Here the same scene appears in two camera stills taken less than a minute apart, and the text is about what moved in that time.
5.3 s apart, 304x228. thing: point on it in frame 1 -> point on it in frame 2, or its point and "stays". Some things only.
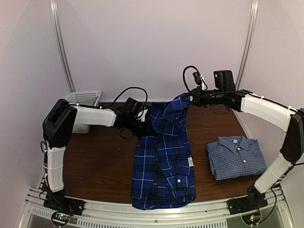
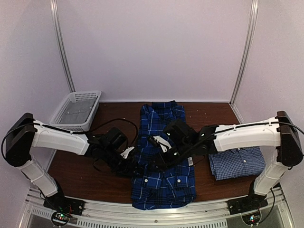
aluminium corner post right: (254, 11) stays
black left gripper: (145, 132) -> (126, 171)
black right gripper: (197, 99) -> (162, 162)
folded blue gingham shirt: (236, 156) stays
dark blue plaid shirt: (163, 174) stays
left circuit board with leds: (60, 218) stays
